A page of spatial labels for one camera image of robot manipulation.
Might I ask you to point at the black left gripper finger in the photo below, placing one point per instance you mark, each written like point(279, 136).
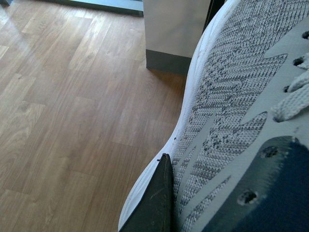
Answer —
point(148, 207)

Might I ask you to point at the grey knit sneaker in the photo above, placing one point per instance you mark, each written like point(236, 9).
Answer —
point(240, 149)

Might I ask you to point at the black metal shoe rack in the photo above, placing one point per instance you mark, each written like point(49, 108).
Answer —
point(214, 7)

